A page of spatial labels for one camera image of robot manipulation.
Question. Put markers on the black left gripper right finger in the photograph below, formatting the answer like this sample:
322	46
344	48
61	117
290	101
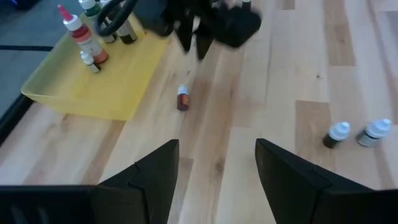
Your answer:
295	193

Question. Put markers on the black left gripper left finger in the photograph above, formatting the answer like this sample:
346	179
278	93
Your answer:
149	193

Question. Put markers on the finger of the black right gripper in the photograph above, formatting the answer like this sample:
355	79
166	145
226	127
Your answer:
203	43
186	37

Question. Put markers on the black cap food coloring bottle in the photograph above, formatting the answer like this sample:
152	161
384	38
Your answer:
127	32

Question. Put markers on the small orange label bottle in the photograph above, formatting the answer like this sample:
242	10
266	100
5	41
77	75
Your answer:
183	99

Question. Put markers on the green food coloring bottle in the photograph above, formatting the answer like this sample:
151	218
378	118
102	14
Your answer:
90	7

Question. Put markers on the small dark white-capped bottle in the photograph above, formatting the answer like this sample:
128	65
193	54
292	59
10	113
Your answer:
371	133
88	59
334	137

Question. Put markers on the pink cap food coloring bottle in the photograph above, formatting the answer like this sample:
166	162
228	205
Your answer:
88	43

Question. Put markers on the yellow plastic tray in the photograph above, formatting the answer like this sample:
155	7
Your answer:
102	90

